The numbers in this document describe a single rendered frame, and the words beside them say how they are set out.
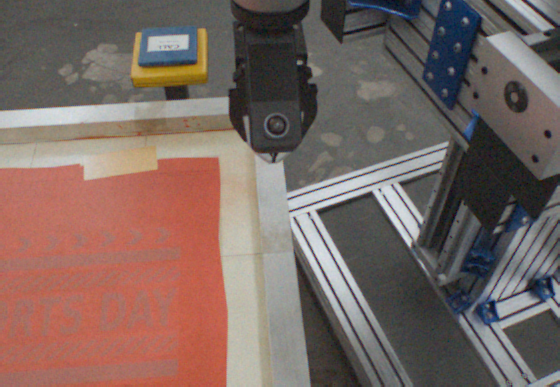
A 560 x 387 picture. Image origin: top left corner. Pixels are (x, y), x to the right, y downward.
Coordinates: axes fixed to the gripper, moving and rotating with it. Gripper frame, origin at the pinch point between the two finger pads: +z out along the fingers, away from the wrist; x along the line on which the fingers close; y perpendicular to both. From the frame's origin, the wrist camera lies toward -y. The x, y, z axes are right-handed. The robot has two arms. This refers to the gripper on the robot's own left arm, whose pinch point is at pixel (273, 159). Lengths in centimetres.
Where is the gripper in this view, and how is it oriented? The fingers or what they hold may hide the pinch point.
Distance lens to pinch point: 63.8
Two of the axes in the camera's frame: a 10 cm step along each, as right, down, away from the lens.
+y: -0.9, -7.7, 6.3
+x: -10.0, 0.7, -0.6
